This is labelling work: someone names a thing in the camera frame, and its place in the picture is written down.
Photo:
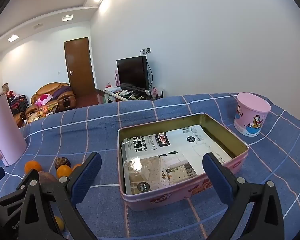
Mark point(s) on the orange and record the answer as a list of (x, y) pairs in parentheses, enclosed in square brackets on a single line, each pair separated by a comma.
[(32, 167), (63, 171), (59, 223), (77, 166)]

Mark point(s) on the pink gift bag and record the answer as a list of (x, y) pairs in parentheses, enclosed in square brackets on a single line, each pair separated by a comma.
[(154, 92)]

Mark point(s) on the pink tin box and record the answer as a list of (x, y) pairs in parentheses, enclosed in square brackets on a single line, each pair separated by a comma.
[(145, 200)]

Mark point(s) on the pink cushion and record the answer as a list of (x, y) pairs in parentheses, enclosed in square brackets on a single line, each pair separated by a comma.
[(43, 99)]

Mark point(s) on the brown leather sofa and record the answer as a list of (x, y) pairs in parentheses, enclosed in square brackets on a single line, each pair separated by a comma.
[(47, 88)]

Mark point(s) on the blue checked cloth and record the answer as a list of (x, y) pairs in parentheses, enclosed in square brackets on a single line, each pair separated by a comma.
[(90, 135)]

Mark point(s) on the black television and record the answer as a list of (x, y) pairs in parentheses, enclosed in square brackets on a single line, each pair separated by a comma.
[(131, 71)]

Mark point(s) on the white television stand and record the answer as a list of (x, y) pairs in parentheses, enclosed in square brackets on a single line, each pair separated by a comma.
[(110, 97)]

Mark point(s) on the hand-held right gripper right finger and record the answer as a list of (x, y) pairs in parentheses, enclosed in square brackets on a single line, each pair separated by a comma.
[(217, 177)]

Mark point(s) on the brown kiwi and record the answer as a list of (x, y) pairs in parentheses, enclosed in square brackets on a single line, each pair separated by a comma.
[(62, 162)]

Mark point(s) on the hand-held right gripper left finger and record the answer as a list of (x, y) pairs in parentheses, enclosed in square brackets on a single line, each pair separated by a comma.
[(87, 177)]

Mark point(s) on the cluttered coffee table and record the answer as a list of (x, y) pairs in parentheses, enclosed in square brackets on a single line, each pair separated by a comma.
[(40, 113)]

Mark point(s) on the brown leather armchair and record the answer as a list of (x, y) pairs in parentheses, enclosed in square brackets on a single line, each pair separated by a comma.
[(20, 120)]

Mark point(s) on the square ceiling light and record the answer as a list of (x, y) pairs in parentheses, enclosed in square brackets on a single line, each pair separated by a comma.
[(67, 18), (12, 38)]

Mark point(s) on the purple blanket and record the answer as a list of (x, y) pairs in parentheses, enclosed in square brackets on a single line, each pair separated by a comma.
[(61, 91)]

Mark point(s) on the white set-top box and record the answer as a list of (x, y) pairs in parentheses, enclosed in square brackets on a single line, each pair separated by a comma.
[(112, 89)]

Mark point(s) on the printed paper liner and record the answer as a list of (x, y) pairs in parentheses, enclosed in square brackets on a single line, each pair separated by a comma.
[(190, 145)]

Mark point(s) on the pink kettle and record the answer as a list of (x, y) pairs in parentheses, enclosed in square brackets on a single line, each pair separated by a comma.
[(5, 130)]

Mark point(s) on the stacked chairs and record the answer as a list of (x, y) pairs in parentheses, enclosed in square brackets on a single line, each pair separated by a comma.
[(17, 103)]

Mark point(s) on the ceiling air vent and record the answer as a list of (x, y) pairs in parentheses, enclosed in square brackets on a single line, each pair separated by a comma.
[(38, 26)]

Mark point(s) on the pink cartoon mug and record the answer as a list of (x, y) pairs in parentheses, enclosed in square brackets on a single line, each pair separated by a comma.
[(250, 120)]

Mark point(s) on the wall power outlet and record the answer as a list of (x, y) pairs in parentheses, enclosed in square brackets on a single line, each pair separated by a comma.
[(146, 50)]

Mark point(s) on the brown wooden door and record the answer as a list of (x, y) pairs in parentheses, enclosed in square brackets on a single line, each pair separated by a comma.
[(78, 65)]

